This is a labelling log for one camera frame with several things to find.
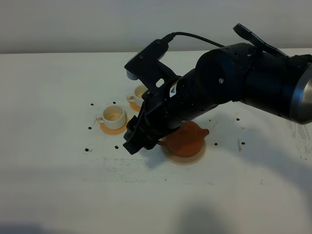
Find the brown clay teapot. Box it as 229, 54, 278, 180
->
158, 121, 209, 157

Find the beige round teapot coaster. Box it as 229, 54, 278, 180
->
161, 142, 206, 165

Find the white teacup near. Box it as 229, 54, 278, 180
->
95, 105, 126, 130

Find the orange coaster far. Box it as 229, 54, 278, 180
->
129, 102, 141, 112

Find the white teacup far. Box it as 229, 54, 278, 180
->
126, 85, 148, 108

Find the orange coaster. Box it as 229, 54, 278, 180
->
99, 117, 129, 136
129, 102, 141, 112

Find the white teacup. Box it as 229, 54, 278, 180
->
126, 85, 148, 108
95, 105, 126, 130

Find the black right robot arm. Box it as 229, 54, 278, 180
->
124, 39, 312, 154

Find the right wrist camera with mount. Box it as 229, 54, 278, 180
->
124, 39, 180, 96

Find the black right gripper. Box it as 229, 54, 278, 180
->
123, 70, 217, 155

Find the orange coaster near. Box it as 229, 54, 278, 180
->
99, 117, 129, 136

